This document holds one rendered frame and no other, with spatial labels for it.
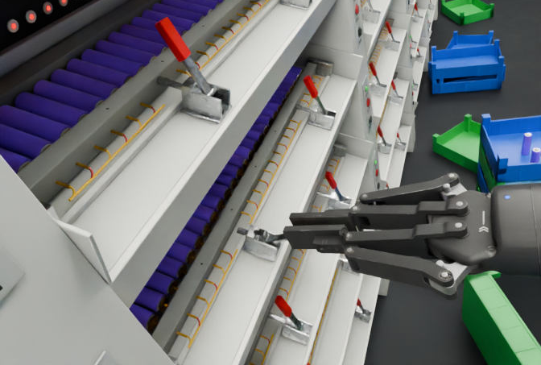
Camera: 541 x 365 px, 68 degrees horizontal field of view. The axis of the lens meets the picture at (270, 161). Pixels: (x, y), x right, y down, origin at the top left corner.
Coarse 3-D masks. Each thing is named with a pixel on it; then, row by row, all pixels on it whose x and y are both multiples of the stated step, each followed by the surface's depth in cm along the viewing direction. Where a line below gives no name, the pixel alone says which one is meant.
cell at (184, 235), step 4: (180, 232) 47; (184, 232) 47; (188, 232) 47; (192, 232) 48; (180, 236) 47; (184, 236) 47; (188, 236) 47; (192, 236) 47; (196, 236) 47; (176, 240) 47; (180, 240) 47; (184, 240) 47; (188, 240) 47; (192, 240) 47; (196, 240) 47; (184, 244) 47; (188, 244) 47; (192, 244) 47; (192, 248) 47
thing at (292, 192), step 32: (320, 64) 76; (352, 64) 75; (320, 96) 72; (352, 96) 78; (320, 128) 66; (288, 160) 60; (320, 160) 60; (256, 192) 55; (288, 192) 56; (256, 224) 51; (288, 224) 52; (224, 256) 48; (256, 256) 48; (224, 288) 45; (256, 288) 45; (192, 320) 42; (224, 320) 42; (256, 320) 42; (192, 352) 40; (224, 352) 40
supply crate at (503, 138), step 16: (496, 128) 114; (512, 128) 114; (528, 128) 113; (496, 144) 113; (512, 144) 111; (496, 160) 101; (512, 160) 107; (528, 160) 105; (496, 176) 102; (512, 176) 101; (528, 176) 100
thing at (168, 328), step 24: (312, 72) 74; (288, 96) 68; (288, 120) 64; (264, 144) 59; (288, 144) 61; (264, 168) 57; (240, 192) 52; (240, 216) 51; (216, 240) 46; (192, 264) 44; (192, 288) 42; (216, 288) 44; (168, 312) 40; (168, 336) 38
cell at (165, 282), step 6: (156, 276) 43; (162, 276) 43; (168, 276) 43; (150, 282) 43; (156, 282) 43; (162, 282) 43; (168, 282) 43; (156, 288) 43; (162, 288) 42; (168, 288) 43
